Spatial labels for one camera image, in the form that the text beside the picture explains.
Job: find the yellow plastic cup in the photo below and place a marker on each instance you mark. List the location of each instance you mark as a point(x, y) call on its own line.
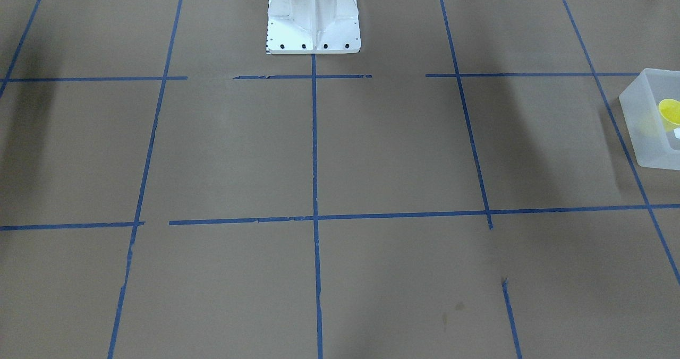
point(661, 118)

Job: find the translucent plastic storage box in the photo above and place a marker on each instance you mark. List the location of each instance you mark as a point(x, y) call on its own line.
point(651, 86)

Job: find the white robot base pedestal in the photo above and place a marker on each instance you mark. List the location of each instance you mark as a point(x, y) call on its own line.
point(313, 27)

